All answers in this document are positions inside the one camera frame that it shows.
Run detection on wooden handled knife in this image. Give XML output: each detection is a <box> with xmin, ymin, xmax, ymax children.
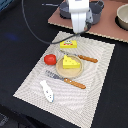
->
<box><xmin>60</xmin><ymin>50</ymin><xmax>98</xmax><ymax>63</ymax></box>

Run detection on beige woven placemat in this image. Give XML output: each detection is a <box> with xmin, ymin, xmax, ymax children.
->
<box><xmin>14</xmin><ymin>36</ymin><xmax>114</xmax><ymax>128</ymax></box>

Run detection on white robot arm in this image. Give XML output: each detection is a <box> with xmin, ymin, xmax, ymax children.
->
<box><xmin>66</xmin><ymin>0</ymin><xmax>93</xmax><ymax>33</ymax></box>

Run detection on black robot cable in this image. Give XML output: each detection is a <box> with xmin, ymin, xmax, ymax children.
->
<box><xmin>21</xmin><ymin>0</ymin><xmax>78</xmax><ymax>46</ymax></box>

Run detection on pink toy stove board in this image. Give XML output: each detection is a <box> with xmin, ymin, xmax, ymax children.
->
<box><xmin>48</xmin><ymin>0</ymin><xmax>128</xmax><ymax>43</ymax></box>

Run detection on round wooden plate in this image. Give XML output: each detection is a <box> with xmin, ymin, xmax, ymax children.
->
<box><xmin>56</xmin><ymin>55</ymin><xmax>83</xmax><ymax>78</ymax></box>

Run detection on wooden handled fork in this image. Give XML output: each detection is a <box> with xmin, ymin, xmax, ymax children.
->
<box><xmin>45</xmin><ymin>70</ymin><xmax>86</xmax><ymax>89</ymax></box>

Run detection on small grey pot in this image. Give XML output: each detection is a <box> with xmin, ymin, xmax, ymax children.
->
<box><xmin>59</xmin><ymin>2</ymin><xmax>71</xmax><ymax>19</ymax></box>

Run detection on red toy tomato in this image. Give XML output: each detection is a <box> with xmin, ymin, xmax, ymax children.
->
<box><xmin>44</xmin><ymin>54</ymin><xmax>56</xmax><ymax>65</ymax></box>

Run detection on grey pot with handle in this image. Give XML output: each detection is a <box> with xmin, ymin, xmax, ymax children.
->
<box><xmin>86</xmin><ymin>0</ymin><xmax>104</xmax><ymax>25</ymax></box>

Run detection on yellow butter box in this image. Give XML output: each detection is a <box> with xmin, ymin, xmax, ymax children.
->
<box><xmin>60</xmin><ymin>40</ymin><xmax>77</xmax><ymax>48</ymax></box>

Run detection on yellow cheese wedge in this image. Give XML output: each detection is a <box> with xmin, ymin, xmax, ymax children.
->
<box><xmin>63</xmin><ymin>56</ymin><xmax>80</xmax><ymax>69</ymax></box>

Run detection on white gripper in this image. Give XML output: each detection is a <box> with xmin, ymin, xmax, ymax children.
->
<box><xmin>68</xmin><ymin>1</ymin><xmax>90</xmax><ymax>33</ymax></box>

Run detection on beige bowl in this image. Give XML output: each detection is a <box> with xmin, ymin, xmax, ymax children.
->
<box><xmin>117</xmin><ymin>4</ymin><xmax>128</xmax><ymax>30</ymax></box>

